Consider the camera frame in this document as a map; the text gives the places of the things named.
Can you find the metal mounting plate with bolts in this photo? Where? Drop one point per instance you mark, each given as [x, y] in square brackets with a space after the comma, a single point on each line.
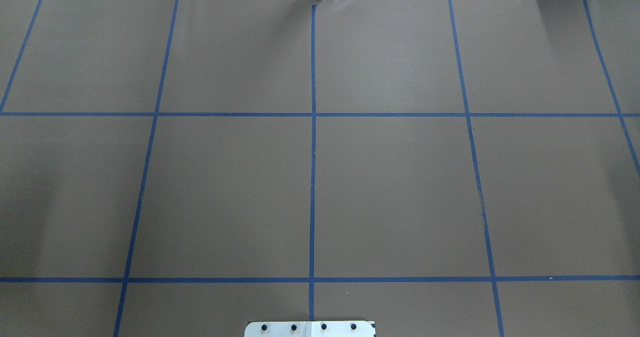
[327, 328]

